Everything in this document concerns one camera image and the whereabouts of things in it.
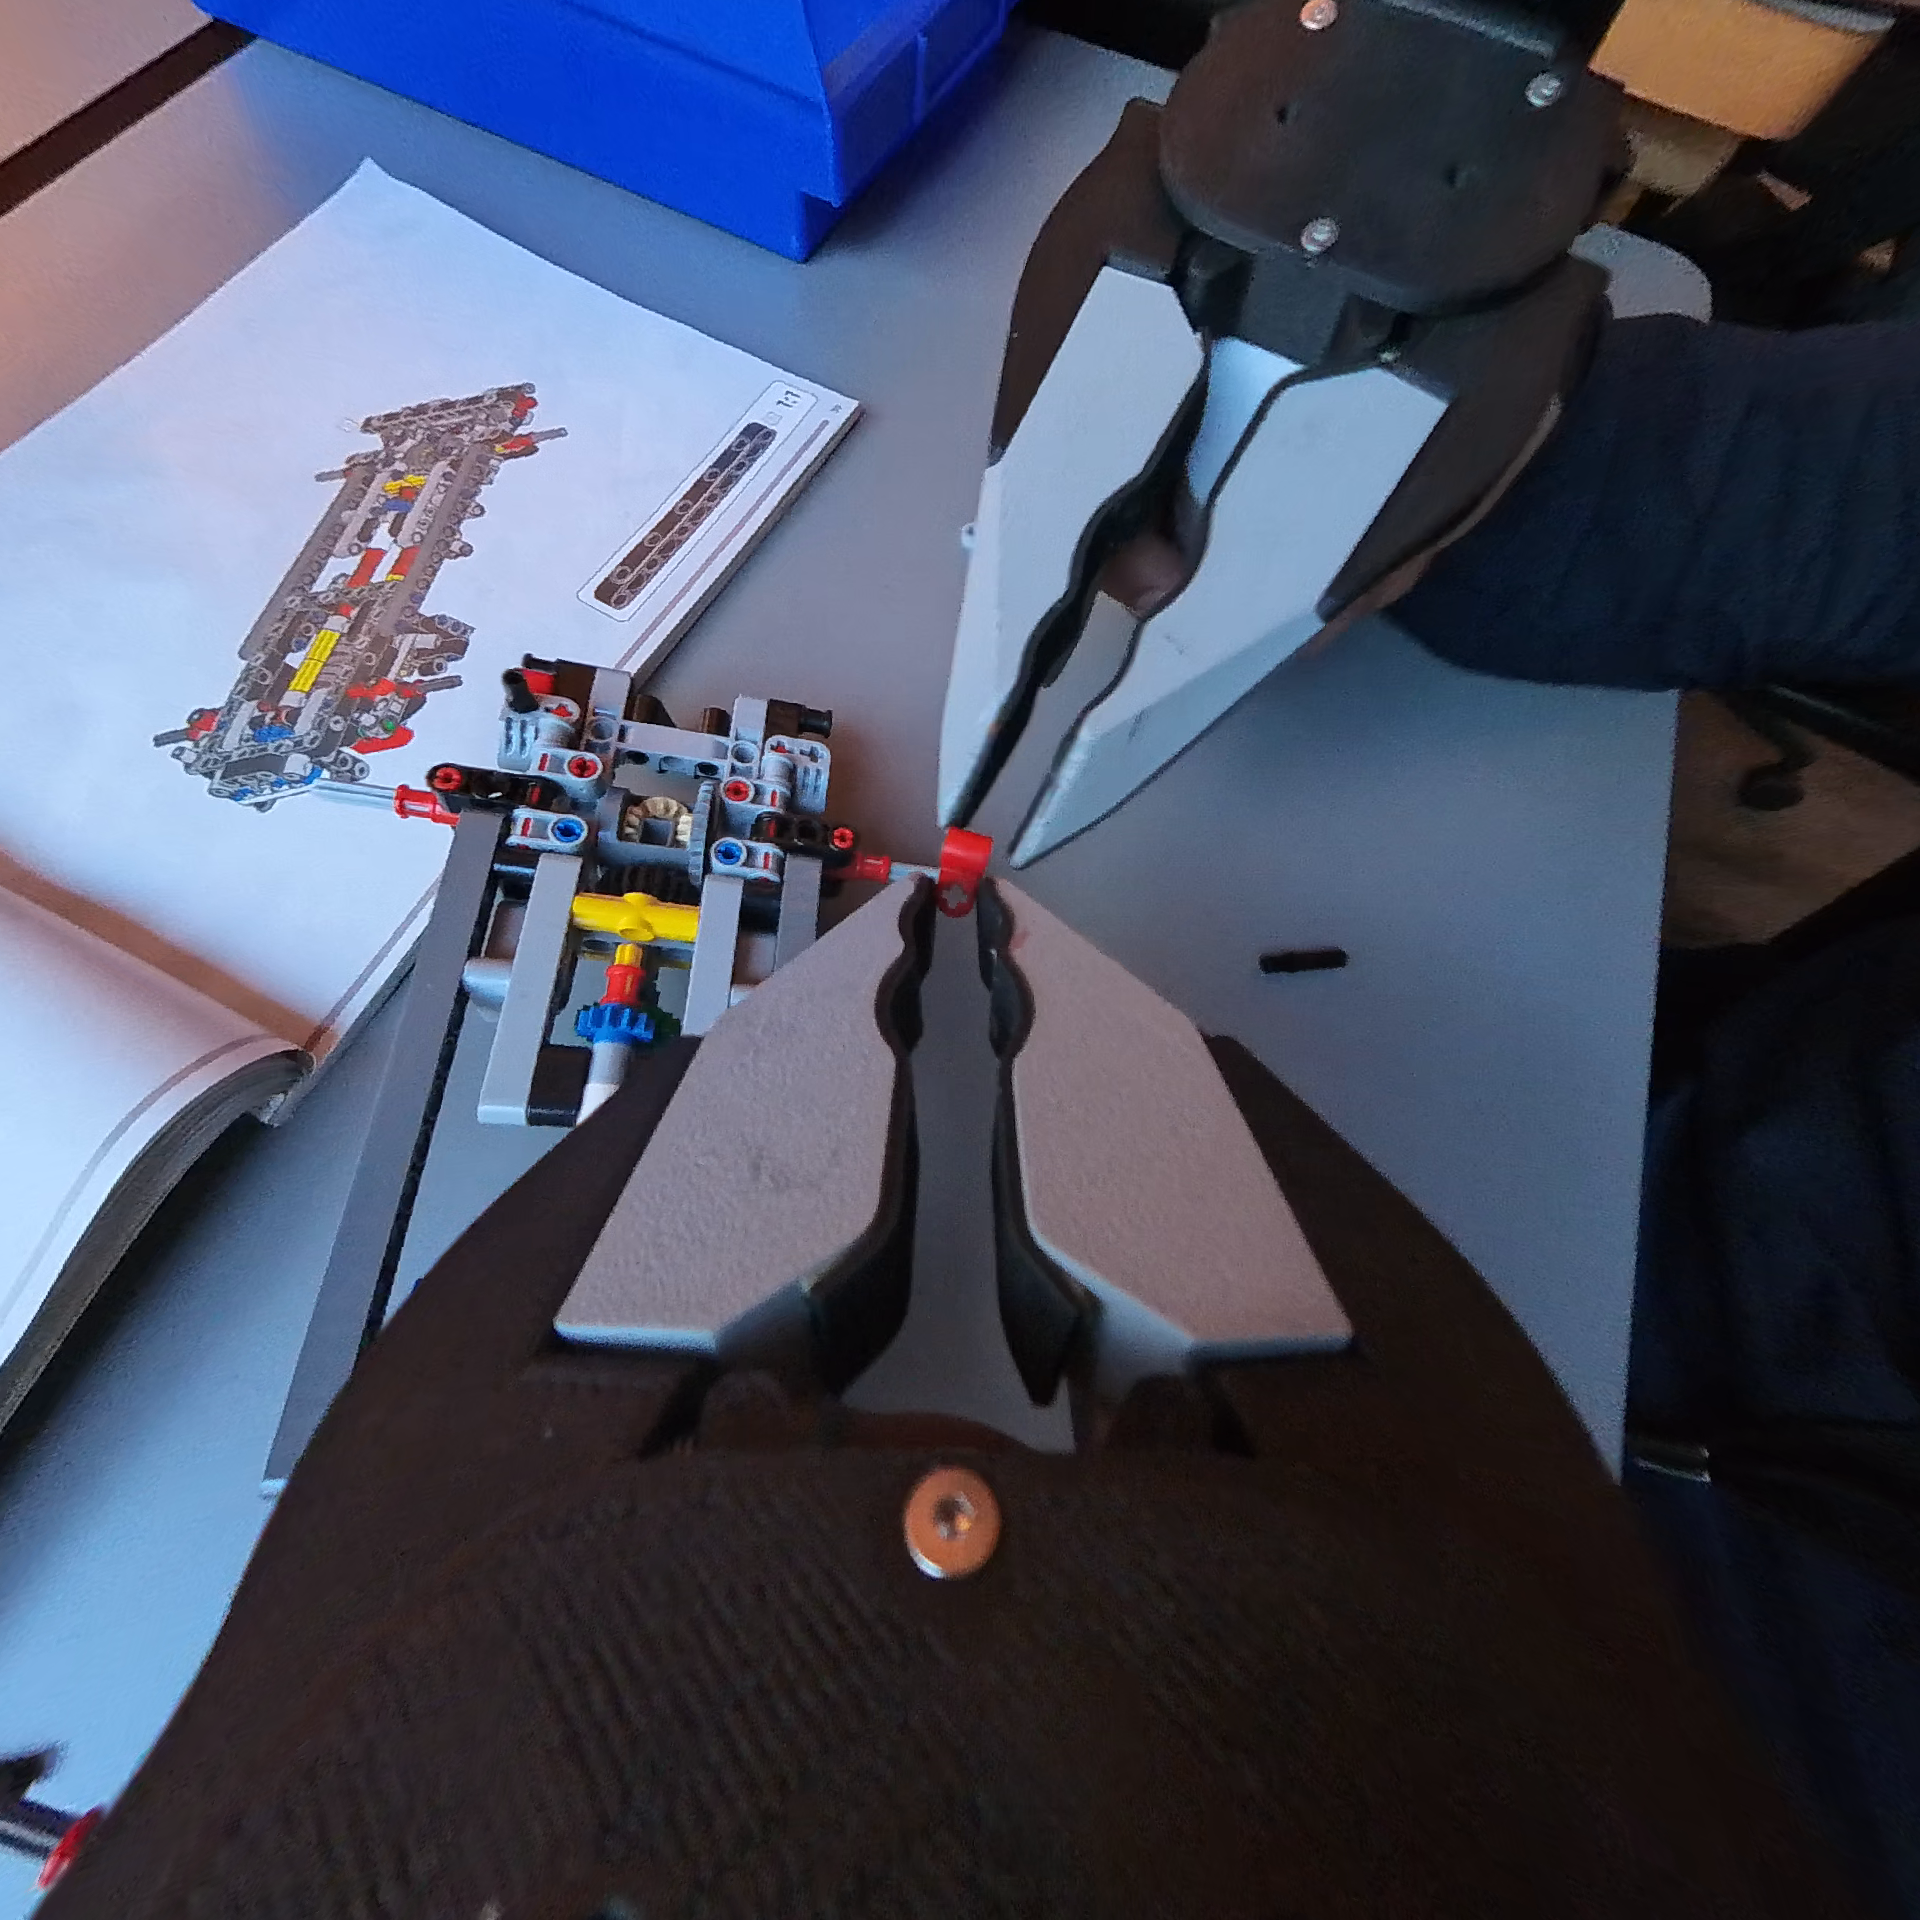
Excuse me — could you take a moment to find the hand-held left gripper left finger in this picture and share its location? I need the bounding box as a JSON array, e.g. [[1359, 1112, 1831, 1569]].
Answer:
[[555, 882, 938, 1356]]

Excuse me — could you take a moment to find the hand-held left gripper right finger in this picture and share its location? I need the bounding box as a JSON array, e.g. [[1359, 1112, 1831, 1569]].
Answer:
[[972, 882, 1361, 1409]]

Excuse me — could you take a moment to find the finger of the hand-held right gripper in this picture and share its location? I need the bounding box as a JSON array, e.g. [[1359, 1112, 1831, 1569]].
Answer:
[[1011, 336, 1451, 873], [936, 263, 1211, 829]]

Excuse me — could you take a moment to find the grey toy brick model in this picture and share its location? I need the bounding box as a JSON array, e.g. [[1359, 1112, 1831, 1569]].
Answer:
[[263, 652, 999, 1501]]

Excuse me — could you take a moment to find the person's right forearm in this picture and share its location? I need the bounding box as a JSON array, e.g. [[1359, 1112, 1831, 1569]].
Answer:
[[1387, 292, 1920, 695]]

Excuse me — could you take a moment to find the tan furniture piece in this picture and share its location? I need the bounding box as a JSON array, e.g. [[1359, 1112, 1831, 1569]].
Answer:
[[1586, 0, 1920, 226]]

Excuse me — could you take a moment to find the blue plastic bin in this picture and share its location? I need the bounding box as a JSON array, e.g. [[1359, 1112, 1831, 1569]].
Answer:
[[194, 0, 1024, 265]]

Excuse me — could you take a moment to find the person's dark clothing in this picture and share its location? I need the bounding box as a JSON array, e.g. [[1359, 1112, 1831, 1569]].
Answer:
[[1623, 901, 1920, 1920]]

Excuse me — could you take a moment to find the open instruction booklet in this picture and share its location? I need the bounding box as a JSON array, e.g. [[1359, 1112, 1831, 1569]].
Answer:
[[0, 157, 867, 1427]]

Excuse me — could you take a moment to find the black and red toy piece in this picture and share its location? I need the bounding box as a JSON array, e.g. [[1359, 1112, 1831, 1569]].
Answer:
[[0, 1744, 110, 1896]]

